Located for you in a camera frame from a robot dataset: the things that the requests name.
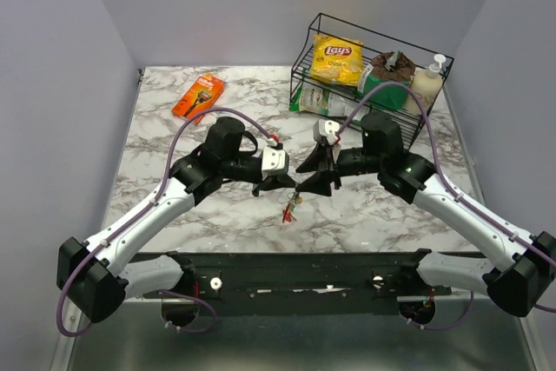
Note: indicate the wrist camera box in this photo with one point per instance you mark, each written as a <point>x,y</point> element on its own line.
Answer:
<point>325,132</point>
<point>274,162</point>

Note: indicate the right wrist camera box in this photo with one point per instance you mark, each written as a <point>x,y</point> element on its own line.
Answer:
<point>325,132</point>

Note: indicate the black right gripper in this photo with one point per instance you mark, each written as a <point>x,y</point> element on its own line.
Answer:
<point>321,181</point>

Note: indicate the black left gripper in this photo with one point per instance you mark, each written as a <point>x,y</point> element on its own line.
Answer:
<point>273,182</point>

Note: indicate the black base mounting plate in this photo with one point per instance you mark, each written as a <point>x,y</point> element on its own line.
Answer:
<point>268,284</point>

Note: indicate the orange razor box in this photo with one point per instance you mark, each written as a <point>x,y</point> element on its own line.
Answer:
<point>201,96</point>

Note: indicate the yellow Lays chips bag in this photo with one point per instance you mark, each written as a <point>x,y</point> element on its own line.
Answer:
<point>337,61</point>

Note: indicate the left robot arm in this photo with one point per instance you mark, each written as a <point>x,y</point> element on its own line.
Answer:
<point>98,274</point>

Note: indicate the black wire shelf rack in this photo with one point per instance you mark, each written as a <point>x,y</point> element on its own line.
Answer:
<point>374,43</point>

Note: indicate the steel key organizer red handle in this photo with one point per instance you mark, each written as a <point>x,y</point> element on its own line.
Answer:
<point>288,214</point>

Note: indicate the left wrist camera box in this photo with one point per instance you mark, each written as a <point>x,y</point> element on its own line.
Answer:
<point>274,162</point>

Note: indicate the green white snack bag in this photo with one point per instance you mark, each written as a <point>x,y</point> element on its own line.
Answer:
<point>322,102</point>

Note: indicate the green brown coffee bag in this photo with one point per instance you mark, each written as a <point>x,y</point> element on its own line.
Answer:
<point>392,71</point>

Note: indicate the cream lotion pump bottle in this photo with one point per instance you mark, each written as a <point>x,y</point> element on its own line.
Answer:
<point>426,85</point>

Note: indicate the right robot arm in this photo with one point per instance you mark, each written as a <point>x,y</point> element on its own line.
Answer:
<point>516,266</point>

